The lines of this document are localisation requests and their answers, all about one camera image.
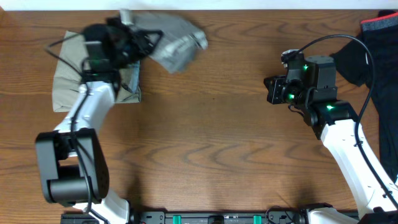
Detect small black looped cable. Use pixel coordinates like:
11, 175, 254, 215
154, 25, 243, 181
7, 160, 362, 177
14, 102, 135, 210
266, 205, 296, 224

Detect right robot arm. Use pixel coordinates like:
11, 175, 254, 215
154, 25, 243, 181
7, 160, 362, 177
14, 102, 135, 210
264, 49, 397, 223

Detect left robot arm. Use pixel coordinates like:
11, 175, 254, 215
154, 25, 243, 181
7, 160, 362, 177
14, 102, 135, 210
35, 17, 164, 223

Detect folded khaki shorts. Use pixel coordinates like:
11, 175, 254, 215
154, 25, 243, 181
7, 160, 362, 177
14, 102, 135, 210
52, 31, 141, 112

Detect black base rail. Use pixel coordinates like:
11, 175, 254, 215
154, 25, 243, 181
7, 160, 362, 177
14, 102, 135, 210
60, 210, 360, 224

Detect grey shorts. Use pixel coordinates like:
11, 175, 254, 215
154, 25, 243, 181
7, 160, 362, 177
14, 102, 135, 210
120, 9, 208, 73

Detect black t-shirt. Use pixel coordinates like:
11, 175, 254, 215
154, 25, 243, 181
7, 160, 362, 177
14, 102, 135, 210
330, 26, 397, 182

